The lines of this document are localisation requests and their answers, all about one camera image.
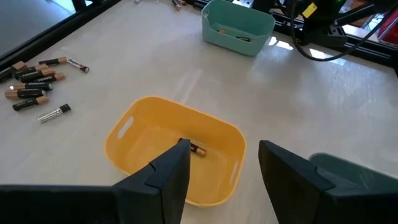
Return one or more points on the mint green plastic bin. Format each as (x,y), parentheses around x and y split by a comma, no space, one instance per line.
(236,18)

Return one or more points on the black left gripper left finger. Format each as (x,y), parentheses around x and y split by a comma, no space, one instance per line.
(93,205)

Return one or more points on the silver battery with black cap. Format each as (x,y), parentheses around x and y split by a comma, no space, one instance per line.
(53,113)

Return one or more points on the dark teal plastic bin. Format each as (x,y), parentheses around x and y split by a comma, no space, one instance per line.
(357,168)

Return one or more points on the red and black device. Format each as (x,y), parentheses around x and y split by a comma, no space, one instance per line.
(388,29)

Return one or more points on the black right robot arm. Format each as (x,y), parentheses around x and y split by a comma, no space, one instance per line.
(326,9)

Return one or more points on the yellow plastic bin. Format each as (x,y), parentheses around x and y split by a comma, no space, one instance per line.
(161,118)

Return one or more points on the silver frame bracket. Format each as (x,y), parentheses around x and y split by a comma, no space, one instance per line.
(242,2)

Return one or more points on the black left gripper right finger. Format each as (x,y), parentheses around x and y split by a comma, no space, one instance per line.
(311,202)

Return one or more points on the white and red label battery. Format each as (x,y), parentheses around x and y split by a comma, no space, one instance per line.
(77,65)

